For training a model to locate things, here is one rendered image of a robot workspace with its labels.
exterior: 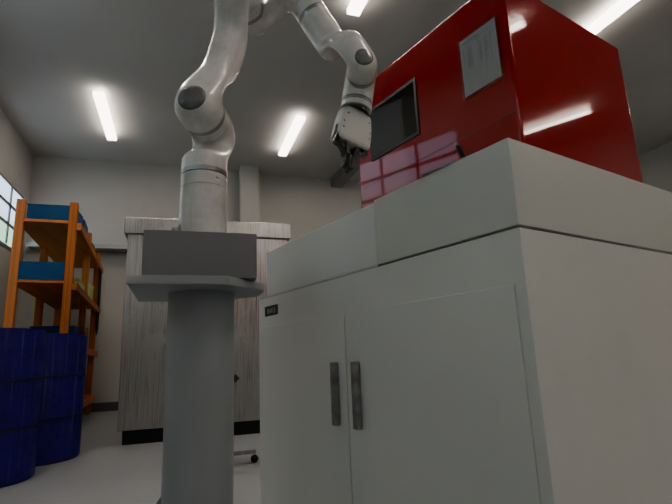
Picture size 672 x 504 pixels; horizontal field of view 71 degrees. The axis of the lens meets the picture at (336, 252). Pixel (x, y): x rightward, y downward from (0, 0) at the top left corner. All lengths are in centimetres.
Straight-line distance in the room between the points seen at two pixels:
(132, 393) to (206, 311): 325
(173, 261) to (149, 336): 326
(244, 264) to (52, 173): 742
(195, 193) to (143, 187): 698
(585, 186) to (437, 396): 47
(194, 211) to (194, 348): 34
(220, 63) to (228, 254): 55
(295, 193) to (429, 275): 759
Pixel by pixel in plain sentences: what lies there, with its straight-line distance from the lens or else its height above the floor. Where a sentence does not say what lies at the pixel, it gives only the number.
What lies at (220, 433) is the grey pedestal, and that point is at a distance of 118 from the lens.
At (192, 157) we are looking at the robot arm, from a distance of 129.
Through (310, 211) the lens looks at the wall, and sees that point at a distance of 840.
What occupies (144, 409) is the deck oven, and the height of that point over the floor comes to 27.
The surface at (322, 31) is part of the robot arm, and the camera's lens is 144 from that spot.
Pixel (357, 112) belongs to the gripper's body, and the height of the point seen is 125.
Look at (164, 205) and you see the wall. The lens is 812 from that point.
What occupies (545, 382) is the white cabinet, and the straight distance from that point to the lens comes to 77.
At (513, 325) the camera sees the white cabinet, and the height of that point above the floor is 67.
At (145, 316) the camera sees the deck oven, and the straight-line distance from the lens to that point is 438.
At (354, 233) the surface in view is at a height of 91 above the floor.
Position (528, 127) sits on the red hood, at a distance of 160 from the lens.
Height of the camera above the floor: 63
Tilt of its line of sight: 12 degrees up
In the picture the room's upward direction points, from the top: 2 degrees counter-clockwise
